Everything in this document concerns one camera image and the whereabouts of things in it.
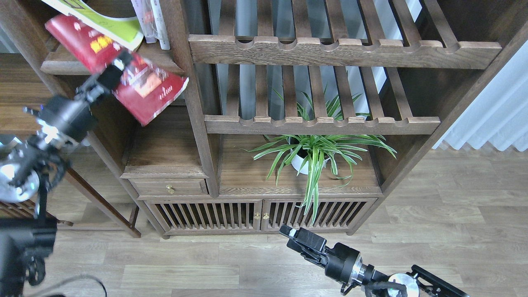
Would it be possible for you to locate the white lavender book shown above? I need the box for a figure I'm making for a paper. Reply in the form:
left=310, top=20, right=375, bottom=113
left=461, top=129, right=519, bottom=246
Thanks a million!
left=131, top=0, right=157, bottom=43

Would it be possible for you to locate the white pleated curtain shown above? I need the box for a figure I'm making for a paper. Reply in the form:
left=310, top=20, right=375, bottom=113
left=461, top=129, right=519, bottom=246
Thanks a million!
left=433, top=42, right=528, bottom=151

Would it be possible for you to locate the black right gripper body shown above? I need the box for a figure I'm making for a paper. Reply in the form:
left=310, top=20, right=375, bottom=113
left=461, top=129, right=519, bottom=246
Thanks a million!
left=303, top=243, right=363, bottom=284

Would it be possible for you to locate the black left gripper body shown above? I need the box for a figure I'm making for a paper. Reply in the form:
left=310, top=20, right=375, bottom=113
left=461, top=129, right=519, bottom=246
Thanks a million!
left=24, top=81, right=106, bottom=143

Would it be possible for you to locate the dark wooden bookshelf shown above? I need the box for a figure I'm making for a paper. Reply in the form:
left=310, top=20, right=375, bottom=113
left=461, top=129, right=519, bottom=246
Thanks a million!
left=0, top=0, right=528, bottom=240

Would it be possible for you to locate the brass drawer knob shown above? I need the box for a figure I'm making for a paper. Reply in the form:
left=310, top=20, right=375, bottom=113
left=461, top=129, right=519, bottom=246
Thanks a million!
left=166, top=185, right=175, bottom=194

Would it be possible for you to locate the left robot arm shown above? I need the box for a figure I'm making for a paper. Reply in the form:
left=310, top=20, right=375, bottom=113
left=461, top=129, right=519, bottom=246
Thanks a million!
left=1, top=49, right=133, bottom=297

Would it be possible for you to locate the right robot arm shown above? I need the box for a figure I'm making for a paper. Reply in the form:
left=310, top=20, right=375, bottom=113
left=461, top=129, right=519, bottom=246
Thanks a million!
left=279, top=224, right=468, bottom=297

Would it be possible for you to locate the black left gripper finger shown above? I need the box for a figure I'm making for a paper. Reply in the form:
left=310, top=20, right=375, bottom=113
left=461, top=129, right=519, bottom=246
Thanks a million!
left=97, top=50, right=133, bottom=92

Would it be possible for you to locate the white plant pot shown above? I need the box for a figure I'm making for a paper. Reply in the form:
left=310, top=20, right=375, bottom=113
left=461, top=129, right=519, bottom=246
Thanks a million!
left=292, top=149, right=330, bottom=175

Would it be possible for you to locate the upright white book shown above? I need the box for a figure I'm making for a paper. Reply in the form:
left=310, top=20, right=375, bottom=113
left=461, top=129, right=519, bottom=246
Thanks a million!
left=150, top=0, right=170, bottom=50

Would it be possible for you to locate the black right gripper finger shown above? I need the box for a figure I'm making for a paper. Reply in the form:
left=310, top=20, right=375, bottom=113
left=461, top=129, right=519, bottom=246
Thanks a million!
left=279, top=224, right=327, bottom=253
left=287, top=240, right=326, bottom=266

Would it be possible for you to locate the red paperback book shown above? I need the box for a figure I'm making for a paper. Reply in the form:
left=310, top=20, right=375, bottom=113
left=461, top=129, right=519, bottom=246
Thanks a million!
left=45, top=15, right=189, bottom=126

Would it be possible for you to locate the yellow green book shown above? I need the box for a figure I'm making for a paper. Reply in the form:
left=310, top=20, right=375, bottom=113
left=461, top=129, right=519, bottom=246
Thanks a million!
left=44, top=0, right=144, bottom=51

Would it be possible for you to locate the green spider plant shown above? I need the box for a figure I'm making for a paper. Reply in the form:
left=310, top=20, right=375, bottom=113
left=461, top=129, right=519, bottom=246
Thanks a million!
left=245, top=87, right=397, bottom=225

